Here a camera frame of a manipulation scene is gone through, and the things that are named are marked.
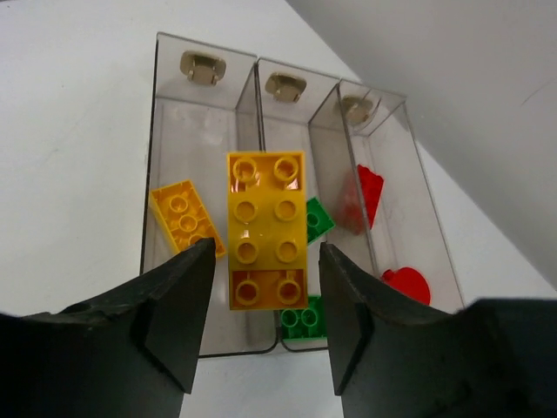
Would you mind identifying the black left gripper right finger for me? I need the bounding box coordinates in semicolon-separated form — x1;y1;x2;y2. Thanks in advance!
319;243;556;417

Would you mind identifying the clear bin for yellow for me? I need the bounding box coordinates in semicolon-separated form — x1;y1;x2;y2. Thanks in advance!
146;32;278;358

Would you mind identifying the long green lego brick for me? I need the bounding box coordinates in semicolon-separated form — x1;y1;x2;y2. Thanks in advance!
279;295;327;341

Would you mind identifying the red round lego brick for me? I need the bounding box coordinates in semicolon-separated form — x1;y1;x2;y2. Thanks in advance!
381;266;432;306

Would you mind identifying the yellow lego brick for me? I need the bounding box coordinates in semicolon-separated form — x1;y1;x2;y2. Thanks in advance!
149;179;226;258

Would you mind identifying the small green lego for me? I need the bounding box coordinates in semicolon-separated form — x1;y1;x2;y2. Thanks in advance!
306;197;336;245

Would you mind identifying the red rectangular lego brick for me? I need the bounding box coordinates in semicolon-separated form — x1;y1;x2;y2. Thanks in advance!
335;164;384;235

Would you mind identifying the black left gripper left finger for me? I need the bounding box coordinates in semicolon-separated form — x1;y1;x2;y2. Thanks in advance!
1;239;216;417

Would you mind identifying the yellow black striped lego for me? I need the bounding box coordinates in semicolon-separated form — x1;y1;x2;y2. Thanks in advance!
227;151;308;311

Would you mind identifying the clear bin for red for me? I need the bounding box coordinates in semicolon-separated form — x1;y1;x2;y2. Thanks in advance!
309;79;464;313

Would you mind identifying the clear bin for green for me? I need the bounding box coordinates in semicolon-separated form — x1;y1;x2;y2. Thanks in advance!
258;57;381;354

